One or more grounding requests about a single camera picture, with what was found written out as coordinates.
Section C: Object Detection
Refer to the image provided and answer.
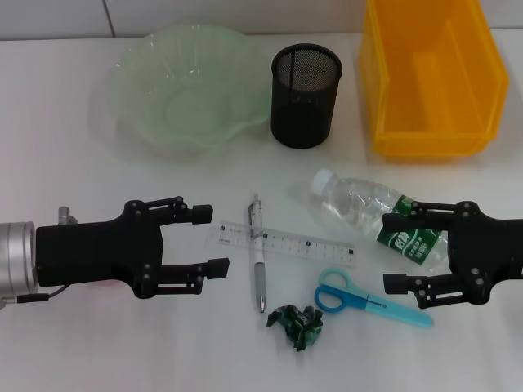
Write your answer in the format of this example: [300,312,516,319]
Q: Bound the green plastic wrapper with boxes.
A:
[266,304,324,352]

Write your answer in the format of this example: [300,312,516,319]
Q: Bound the left wrist cable with plugs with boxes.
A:
[0,206,78,311]

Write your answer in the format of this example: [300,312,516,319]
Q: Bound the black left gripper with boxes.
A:
[35,195,230,301]

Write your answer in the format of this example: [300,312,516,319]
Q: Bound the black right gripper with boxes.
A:
[382,199,523,310]

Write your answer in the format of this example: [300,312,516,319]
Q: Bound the black mesh pen holder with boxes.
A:
[270,43,343,150]

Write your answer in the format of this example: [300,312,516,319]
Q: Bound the clear plastic ruler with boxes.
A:
[206,220,355,269]

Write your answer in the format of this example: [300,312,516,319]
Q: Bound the white silver ballpoint pen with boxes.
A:
[247,194,269,314]

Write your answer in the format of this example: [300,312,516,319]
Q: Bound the clear green-label water bottle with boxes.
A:
[308,167,453,278]

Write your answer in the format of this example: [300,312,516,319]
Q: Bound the blue scissors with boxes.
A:
[313,267,434,329]

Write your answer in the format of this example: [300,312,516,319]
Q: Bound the yellow plastic bin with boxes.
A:
[358,0,510,158]

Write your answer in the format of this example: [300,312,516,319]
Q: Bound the green glass fruit plate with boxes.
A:
[106,23,271,154]

